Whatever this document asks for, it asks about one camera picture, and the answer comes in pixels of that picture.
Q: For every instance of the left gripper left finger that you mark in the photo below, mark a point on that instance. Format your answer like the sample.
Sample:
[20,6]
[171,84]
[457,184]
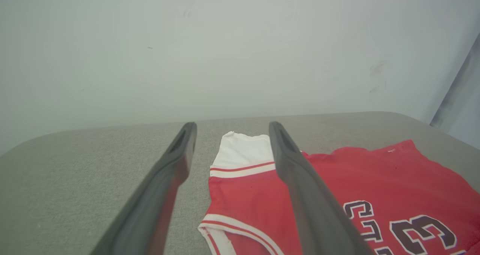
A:
[157,202]

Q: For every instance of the red and white jersey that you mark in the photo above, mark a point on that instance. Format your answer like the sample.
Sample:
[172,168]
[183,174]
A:
[337,183]

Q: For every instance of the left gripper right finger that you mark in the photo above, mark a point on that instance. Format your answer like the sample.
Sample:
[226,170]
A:
[315,210]

